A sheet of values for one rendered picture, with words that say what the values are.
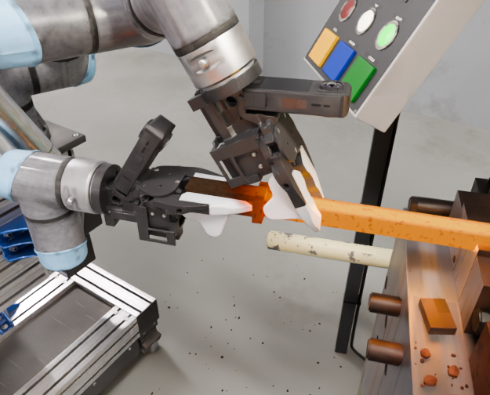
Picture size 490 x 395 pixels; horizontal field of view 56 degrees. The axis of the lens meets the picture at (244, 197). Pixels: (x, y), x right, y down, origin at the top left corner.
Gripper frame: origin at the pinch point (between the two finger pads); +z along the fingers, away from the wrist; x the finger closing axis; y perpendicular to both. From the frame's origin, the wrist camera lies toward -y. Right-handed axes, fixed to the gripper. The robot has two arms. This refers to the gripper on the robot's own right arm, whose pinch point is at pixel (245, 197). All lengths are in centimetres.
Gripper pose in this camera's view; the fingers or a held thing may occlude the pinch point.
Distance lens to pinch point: 59.2
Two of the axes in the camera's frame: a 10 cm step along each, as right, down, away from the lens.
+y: -0.1, 8.2, 5.8
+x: -2.4, 5.6, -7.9
